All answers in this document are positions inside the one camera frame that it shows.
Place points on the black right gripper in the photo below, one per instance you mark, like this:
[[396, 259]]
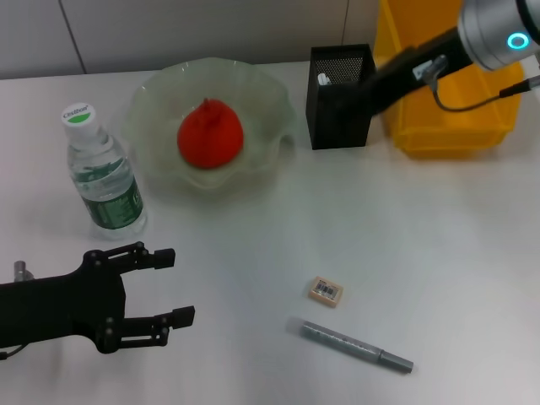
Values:
[[405, 76]]

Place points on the clear water bottle green label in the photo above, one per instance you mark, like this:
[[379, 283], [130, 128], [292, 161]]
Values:
[[109, 198]]

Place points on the yellow plastic bin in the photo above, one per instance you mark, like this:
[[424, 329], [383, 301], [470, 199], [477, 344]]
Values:
[[455, 131]]

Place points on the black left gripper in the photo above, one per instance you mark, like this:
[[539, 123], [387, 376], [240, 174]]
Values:
[[59, 308]]

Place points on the pale green glass fruit plate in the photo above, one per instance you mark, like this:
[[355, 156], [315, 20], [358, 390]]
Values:
[[152, 118]]

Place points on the mint green pen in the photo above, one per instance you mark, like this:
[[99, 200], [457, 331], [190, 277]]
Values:
[[324, 79]]

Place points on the black mesh pen holder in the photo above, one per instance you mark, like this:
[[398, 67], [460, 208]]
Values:
[[333, 131]]

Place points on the beige eraser with barcode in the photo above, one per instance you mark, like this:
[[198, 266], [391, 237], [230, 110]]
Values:
[[324, 292]]

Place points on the orange fruit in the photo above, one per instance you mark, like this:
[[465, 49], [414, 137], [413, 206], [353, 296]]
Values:
[[208, 135]]

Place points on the grey marker pen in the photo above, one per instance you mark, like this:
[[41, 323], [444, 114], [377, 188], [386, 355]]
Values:
[[346, 341]]

